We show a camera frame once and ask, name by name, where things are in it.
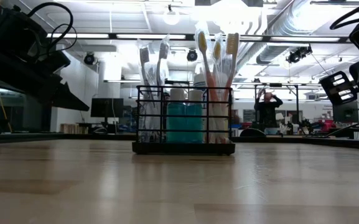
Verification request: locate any white round ceiling lamp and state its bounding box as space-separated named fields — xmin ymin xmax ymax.
xmin=162 ymin=8 xmax=181 ymax=26

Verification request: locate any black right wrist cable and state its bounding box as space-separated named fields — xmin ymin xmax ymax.
xmin=329 ymin=0 xmax=359 ymax=31

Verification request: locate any person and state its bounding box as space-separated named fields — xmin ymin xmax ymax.
xmin=253 ymin=89 xmax=284 ymax=131

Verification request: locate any black wire caddy basket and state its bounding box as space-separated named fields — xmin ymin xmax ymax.
xmin=131 ymin=83 xmax=236 ymax=156

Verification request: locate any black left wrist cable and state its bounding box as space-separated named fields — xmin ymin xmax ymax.
xmin=26 ymin=1 xmax=78 ymax=60

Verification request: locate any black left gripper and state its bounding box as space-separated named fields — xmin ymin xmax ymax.
xmin=0 ymin=27 xmax=90 ymax=112

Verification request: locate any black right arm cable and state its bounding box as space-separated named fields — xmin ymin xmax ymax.
xmin=324 ymin=115 xmax=359 ymax=138

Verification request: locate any purple toothbrush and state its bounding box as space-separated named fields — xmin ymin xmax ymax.
xmin=137 ymin=39 xmax=155 ymax=142
xmin=154 ymin=33 xmax=171 ymax=142

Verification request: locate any wooden slat crate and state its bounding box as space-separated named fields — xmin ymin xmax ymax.
xmin=60 ymin=123 xmax=89 ymax=135

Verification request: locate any ribbed silver air duct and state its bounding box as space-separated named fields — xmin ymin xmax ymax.
xmin=255 ymin=12 xmax=323 ymax=66

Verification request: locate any black ceiling spotlight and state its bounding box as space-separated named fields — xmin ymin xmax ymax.
xmin=285 ymin=45 xmax=313 ymax=65
xmin=186 ymin=49 xmax=198 ymax=63
xmin=83 ymin=52 xmax=96 ymax=67

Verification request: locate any blue mouthwash bottle white cap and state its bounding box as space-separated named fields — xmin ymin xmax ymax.
xmin=166 ymin=88 xmax=187 ymax=144
xmin=186 ymin=89 xmax=205 ymax=144

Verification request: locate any white yellow wipes canister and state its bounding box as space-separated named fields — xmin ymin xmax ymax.
xmin=192 ymin=72 xmax=230 ymax=143

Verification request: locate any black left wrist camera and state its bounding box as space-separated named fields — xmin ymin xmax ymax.
xmin=0 ymin=6 xmax=49 ymax=57

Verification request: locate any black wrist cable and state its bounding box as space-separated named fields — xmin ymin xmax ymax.
xmin=329 ymin=0 xmax=359 ymax=31
xmin=26 ymin=1 xmax=78 ymax=60

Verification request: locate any red bin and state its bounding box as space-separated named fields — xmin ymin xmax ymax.
xmin=319 ymin=119 xmax=337 ymax=132

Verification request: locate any black computer monitor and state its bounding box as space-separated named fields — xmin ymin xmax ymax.
xmin=332 ymin=100 xmax=359 ymax=124
xmin=90 ymin=98 xmax=126 ymax=119

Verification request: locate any long ceiling light rail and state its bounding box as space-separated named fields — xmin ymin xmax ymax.
xmin=46 ymin=32 xmax=352 ymax=44

